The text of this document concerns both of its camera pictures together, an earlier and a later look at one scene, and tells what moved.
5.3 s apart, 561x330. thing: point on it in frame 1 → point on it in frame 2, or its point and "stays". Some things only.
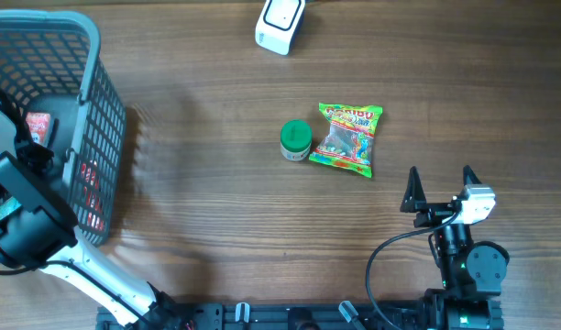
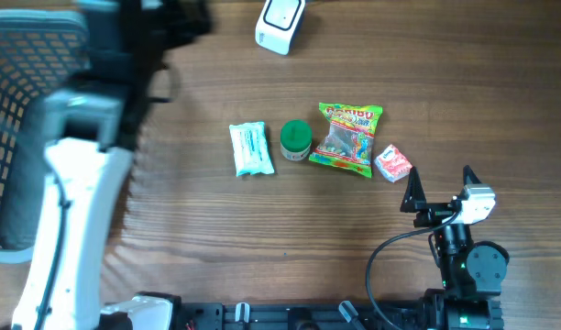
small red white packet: (39, 126) → (392, 164)
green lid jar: (296, 137) stays
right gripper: (414, 198) stays
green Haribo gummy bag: (348, 141) stays
